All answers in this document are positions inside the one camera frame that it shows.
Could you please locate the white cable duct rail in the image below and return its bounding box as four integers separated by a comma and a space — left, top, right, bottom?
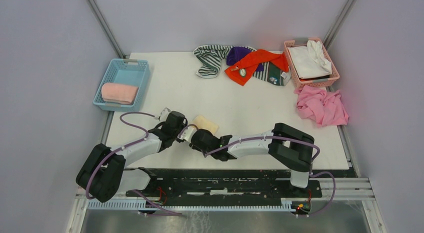
87, 199, 295, 213

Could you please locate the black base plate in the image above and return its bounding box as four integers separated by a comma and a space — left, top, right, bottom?
140, 168, 323, 207

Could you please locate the light pink towel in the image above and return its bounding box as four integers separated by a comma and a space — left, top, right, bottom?
100, 82, 139, 105

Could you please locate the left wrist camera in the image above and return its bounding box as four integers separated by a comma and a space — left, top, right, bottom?
158, 107, 172, 122

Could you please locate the green white striped towel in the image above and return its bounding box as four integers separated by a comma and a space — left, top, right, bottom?
193, 44, 233, 79

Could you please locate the dark green striped towel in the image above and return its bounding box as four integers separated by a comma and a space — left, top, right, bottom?
253, 62, 291, 86

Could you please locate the orange towel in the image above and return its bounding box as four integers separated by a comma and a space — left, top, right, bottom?
224, 49, 290, 86

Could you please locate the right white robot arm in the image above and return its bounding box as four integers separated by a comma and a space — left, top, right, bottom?
179, 123, 321, 197

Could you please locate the pink plastic basket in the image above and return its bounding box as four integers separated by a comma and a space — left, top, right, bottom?
284, 38, 340, 89

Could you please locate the bright pink cloth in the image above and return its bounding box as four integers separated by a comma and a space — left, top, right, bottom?
294, 85, 349, 128

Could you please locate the blue plastic basket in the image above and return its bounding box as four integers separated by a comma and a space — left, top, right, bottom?
92, 58, 151, 112

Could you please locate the yellow towel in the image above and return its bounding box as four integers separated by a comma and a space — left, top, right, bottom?
191, 115, 219, 135

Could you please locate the purple towel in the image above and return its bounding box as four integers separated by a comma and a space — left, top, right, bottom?
225, 46, 256, 66

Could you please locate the white cloth in basket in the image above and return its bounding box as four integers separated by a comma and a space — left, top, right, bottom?
288, 40, 333, 80

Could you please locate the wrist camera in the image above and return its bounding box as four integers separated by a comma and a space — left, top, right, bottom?
158, 107, 172, 122
181, 126, 197, 143

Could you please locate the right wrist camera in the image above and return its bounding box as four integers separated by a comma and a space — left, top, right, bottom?
181, 126, 197, 143

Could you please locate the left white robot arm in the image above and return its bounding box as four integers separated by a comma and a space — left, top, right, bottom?
75, 108, 188, 203

